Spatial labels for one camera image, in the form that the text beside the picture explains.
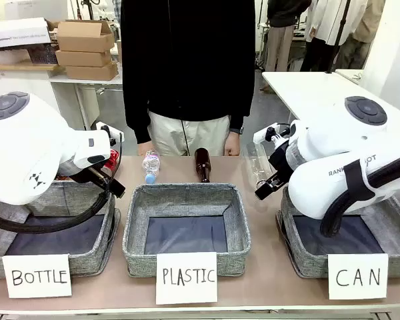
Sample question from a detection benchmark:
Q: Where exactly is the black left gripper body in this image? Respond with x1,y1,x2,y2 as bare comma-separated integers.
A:
85,165,117,191

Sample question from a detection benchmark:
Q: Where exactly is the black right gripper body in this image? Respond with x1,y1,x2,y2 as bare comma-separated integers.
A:
268,145,295,183

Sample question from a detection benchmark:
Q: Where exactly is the white table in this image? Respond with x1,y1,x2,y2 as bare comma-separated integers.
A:
261,70,400,134

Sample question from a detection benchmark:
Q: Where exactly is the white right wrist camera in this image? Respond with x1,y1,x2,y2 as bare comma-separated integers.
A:
253,123,291,145

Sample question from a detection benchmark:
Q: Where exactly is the bystander in tan jacket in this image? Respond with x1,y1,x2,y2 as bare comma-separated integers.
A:
335,0,386,71

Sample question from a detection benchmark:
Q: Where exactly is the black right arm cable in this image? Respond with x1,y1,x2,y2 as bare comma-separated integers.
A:
319,139,400,238

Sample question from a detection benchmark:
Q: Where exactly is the grey basket labelled can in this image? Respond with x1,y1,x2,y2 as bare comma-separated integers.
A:
275,186,400,279

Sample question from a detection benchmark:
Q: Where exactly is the bystander in beige trousers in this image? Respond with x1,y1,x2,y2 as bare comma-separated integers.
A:
265,0,313,73

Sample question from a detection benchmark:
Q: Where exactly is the white desk with legs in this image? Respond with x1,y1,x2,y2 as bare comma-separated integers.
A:
49,71,125,131

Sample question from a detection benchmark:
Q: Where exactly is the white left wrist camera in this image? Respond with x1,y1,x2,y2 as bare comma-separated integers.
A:
95,121,125,147

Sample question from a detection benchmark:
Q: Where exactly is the black tripod pole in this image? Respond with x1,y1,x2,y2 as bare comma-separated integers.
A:
325,0,353,75

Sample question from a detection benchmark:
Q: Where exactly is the open brown cardboard box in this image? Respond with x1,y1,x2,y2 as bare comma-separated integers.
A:
55,19,116,53

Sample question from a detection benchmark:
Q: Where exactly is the grey basket labelled plastic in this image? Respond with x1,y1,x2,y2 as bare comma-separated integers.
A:
122,182,252,277

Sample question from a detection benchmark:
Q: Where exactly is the white paper label CAN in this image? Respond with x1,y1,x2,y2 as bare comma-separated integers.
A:
327,253,389,301

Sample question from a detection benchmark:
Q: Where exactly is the small blue-capped water bottle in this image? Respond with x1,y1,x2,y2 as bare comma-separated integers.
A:
142,149,162,185

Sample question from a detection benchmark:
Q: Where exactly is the white paper label BOTTLE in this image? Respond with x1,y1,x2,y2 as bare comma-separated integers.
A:
2,253,73,299

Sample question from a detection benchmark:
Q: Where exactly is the grey basket labelled bottle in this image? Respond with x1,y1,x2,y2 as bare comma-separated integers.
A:
0,179,121,279

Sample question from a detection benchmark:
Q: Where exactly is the brown glass bottle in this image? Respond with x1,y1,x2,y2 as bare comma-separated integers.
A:
194,147,213,183

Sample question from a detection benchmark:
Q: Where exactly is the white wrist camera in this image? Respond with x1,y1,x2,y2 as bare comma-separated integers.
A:
95,121,125,147
253,123,291,145

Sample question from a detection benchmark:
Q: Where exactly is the bystander in white coat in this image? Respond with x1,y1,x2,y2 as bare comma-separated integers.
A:
299,0,367,73

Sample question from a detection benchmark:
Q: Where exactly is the crushed red can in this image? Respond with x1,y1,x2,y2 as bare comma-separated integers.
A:
103,149,121,179

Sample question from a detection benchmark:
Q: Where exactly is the white paper label PLASTIC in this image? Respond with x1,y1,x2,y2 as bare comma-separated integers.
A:
155,252,219,305

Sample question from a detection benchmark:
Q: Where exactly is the thin black cord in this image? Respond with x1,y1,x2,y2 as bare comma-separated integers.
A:
181,118,191,157

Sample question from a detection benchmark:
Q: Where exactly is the flat brown cardboard box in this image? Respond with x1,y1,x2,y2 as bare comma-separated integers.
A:
55,49,113,67
65,63,119,82

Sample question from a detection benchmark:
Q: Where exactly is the person's left hand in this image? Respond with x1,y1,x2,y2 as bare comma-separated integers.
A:
223,132,242,157

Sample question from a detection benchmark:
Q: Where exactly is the large clear plastic bottle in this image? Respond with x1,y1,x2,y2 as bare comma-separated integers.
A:
243,142,278,194

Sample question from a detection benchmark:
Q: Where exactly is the white printed cardboard box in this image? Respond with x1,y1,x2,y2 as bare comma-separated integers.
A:
0,17,53,51

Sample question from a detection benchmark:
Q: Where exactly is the person in black sweater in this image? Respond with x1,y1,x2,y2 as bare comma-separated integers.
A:
119,0,257,157

